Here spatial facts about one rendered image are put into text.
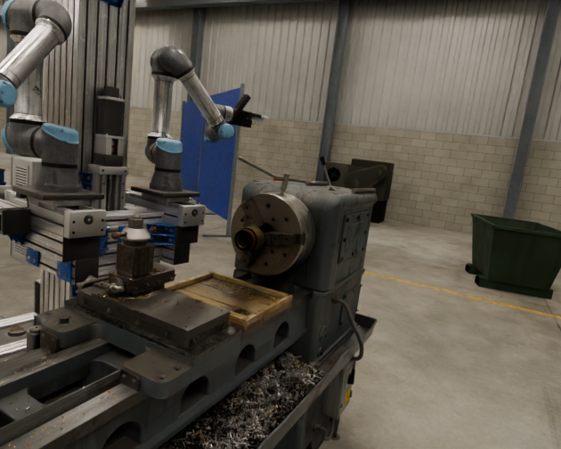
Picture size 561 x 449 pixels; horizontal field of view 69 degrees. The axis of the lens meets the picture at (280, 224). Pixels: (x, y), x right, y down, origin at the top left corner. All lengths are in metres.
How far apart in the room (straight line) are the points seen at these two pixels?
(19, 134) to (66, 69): 0.37
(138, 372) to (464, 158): 10.72
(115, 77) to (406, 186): 10.00
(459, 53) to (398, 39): 1.58
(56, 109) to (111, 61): 0.30
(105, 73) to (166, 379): 1.37
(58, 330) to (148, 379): 0.31
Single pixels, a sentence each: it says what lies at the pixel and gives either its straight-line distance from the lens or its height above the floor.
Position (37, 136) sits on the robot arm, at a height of 1.35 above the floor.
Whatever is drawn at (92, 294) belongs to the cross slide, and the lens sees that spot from 1.20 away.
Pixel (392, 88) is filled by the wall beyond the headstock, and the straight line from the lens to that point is 11.79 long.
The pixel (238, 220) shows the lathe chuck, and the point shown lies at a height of 1.11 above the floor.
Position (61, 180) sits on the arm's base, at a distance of 1.63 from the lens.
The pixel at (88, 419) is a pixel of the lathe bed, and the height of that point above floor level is 0.87.
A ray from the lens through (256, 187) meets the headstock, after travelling 1.76.
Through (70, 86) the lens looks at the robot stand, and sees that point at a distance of 1.91.
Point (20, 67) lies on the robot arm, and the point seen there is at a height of 1.55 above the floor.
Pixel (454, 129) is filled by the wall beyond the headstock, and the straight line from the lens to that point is 11.40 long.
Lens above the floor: 1.39
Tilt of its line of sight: 10 degrees down
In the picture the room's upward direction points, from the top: 7 degrees clockwise
